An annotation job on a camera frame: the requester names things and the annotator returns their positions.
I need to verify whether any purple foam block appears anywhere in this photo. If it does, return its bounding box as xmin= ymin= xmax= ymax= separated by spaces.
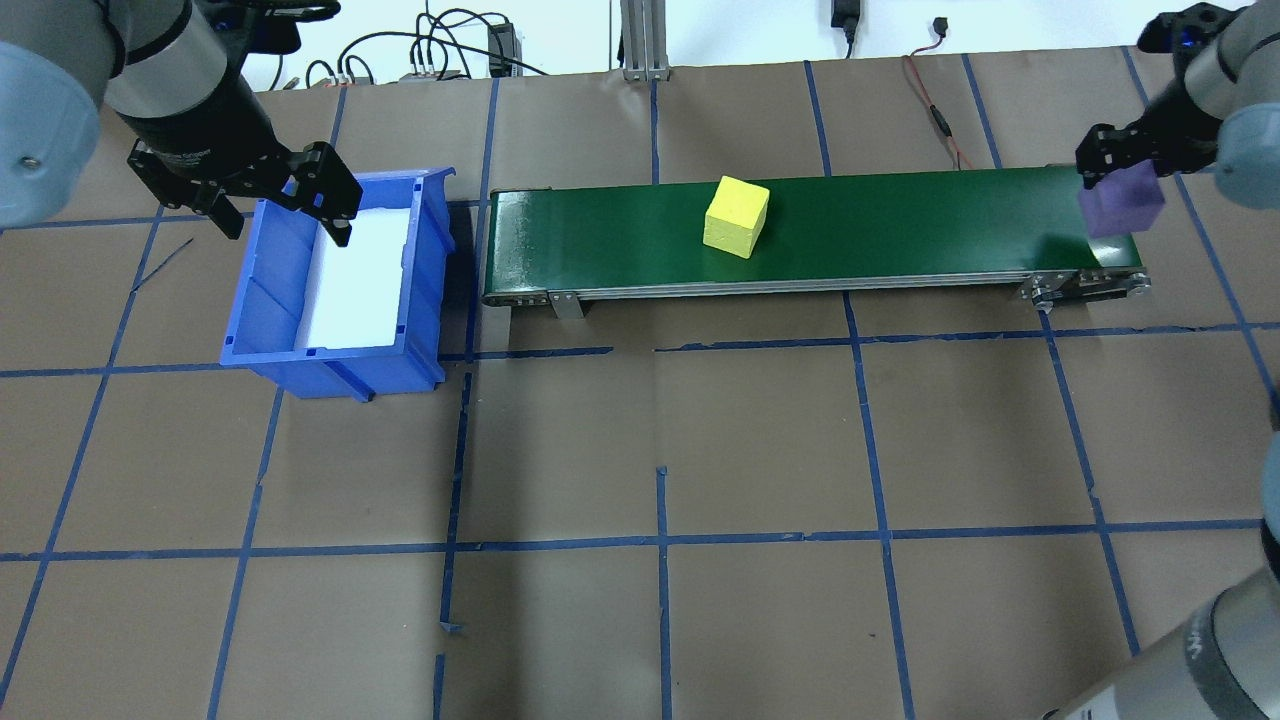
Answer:
xmin=1077 ymin=163 xmax=1167 ymax=239

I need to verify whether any yellow foam block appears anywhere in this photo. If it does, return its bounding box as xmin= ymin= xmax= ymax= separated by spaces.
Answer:
xmin=702 ymin=176 xmax=771 ymax=260

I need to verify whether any blue plastic storage bin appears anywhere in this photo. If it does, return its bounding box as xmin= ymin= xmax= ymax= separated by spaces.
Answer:
xmin=219 ymin=167 xmax=458 ymax=403

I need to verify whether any green conveyor belt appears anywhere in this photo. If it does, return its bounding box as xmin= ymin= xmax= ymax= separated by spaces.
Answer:
xmin=482 ymin=163 xmax=1153 ymax=323

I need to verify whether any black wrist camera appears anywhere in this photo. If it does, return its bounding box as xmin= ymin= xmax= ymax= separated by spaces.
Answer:
xmin=195 ymin=0 xmax=343 ymax=59
xmin=1137 ymin=3 xmax=1236 ymax=56

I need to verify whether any red conveyor wire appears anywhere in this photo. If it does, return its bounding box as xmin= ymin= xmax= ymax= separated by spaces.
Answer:
xmin=903 ymin=40 xmax=976 ymax=171

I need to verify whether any aluminium profile post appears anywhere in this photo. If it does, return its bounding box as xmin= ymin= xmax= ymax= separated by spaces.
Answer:
xmin=620 ymin=0 xmax=669 ymax=81

